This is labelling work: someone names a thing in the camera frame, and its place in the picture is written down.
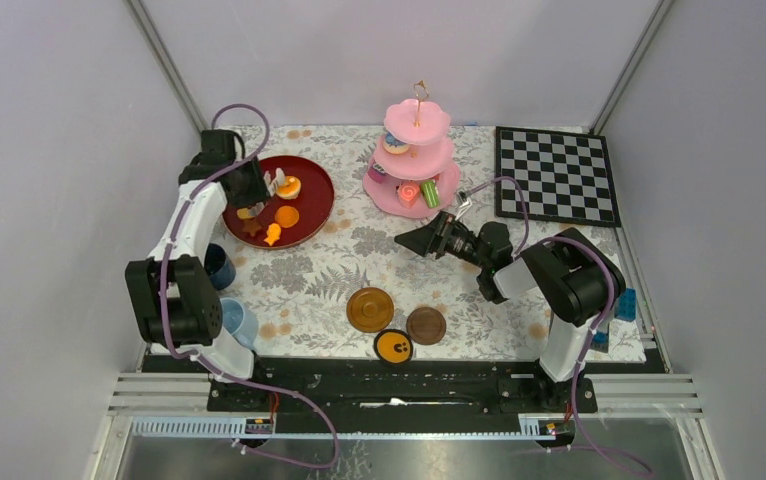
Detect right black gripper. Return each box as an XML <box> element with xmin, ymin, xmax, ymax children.
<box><xmin>395</xmin><ymin>211</ymin><xmax>491</xmax><ymax>271</ymax></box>

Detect white cat-paw food tongs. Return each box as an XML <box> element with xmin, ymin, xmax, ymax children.
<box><xmin>249</xmin><ymin>168</ymin><xmax>286</xmax><ymax>218</ymax></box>

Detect brown star cookie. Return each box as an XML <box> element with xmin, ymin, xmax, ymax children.
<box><xmin>242</xmin><ymin>218</ymin><xmax>263</xmax><ymax>237</ymax></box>

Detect orange pancake stack toy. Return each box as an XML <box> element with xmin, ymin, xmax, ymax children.
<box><xmin>276</xmin><ymin>176</ymin><xmax>302</xmax><ymax>200</ymax></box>

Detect orange round cookie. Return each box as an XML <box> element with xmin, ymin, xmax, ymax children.
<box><xmin>274</xmin><ymin>205</ymin><xmax>300</xmax><ymax>229</ymax></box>

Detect dark red round tray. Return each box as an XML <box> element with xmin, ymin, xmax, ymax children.
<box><xmin>222</xmin><ymin>155</ymin><xmax>335</xmax><ymax>250</ymax></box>

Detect blue frosted donut toy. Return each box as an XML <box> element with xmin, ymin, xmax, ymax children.
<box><xmin>383</xmin><ymin>132</ymin><xmax>410</xmax><ymax>155</ymax></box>

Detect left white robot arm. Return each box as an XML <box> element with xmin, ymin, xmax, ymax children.
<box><xmin>124</xmin><ymin>129</ymin><xmax>273</xmax><ymax>411</ymax></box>

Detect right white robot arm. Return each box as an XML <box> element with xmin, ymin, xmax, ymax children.
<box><xmin>394</xmin><ymin>212</ymin><xmax>626</xmax><ymax>412</ymax></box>

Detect green layered cake slice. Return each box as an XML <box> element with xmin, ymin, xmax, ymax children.
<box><xmin>420</xmin><ymin>179</ymin><xmax>441</xmax><ymax>209</ymax></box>

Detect pink three-tier cake stand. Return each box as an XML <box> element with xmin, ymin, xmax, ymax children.
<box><xmin>362</xmin><ymin>81</ymin><xmax>461</xmax><ymax>219</ymax></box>

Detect purple cake slice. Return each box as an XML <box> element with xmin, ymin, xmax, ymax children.
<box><xmin>367</xmin><ymin>162</ymin><xmax>387</xmax><ymax>184</ymax></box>

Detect dark blue mug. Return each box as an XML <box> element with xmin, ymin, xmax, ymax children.
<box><xmin>204</xmin><ymin>243</ymin><xmax>236</xmax><ymax>291</ymax></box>

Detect dark brown wooden coaster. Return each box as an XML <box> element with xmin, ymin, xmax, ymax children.
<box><xmin>406</xmin><ymin>307</ymin><xmax>447</xmax><ymax>345</ymax></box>

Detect floral tablecloth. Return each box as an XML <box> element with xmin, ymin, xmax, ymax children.
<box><xmin>212</xmin><ymin>125</ymin><xmax>551</xmax><ymax>361</ymax></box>

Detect light brown wooden coaster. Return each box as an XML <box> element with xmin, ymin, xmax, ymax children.
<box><xmin>346</xmin><ymin>287</ymin><xmax>394</xmax><ymax>333</ymax></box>

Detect orange face black coaster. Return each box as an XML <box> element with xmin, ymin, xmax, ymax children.
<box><xmin>373</xmin><ymin>329</ymin><xmax>414</xmax><ymax>365</ymax></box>

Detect light blue mug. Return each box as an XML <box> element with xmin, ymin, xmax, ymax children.
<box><xmin>220</xmin><ymin>298</ymin><xmax>259</xmax><ymax>350</ymax></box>

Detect black white chessboard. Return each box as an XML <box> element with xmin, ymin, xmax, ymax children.
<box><xmin>494</xmin><ymin>126</ymin><xmax>621</xmax><ymax>228</ymax></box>

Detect blue toy brick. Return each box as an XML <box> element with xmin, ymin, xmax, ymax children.
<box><xmin>614</xmin><ymin>288</ymin><xmax>637</xmax><ymax>322</ymax></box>

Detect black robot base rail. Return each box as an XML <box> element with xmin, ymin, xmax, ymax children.
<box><xmin>206</xmin><ymin>357</ymin><xmax>599</xmax><ymax>436</ymax></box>

